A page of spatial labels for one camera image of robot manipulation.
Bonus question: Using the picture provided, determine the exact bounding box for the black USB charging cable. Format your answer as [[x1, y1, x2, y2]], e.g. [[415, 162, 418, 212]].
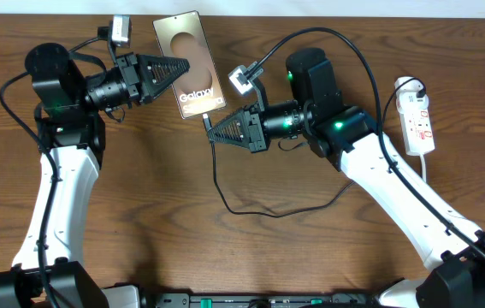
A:
[[202, 78, 428, 219]]

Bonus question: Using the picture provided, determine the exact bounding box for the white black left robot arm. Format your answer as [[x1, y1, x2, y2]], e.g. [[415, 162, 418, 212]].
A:
[[0, 43, 190, 307]]

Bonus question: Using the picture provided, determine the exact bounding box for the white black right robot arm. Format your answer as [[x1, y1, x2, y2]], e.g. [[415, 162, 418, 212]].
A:
[[206, 48, 485, 307]]

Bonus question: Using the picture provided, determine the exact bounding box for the white power strip socket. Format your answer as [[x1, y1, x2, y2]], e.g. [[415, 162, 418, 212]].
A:
[[394, 76, 435, 156]]

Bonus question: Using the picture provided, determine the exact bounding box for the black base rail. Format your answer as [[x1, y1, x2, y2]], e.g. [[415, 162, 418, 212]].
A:
[[140, 293, 383, 308]]

